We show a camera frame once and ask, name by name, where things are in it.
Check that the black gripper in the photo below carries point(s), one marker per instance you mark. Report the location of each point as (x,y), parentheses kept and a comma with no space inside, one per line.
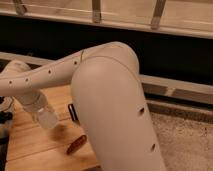
(72,113)

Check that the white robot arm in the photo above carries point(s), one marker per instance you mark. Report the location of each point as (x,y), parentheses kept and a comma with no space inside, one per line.
(109,100)

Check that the red-brown marker pen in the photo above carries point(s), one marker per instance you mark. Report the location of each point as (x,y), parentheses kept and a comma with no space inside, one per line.
(76,144)

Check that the wooden board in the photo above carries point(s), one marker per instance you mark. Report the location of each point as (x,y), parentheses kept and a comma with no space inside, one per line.
(32,148)

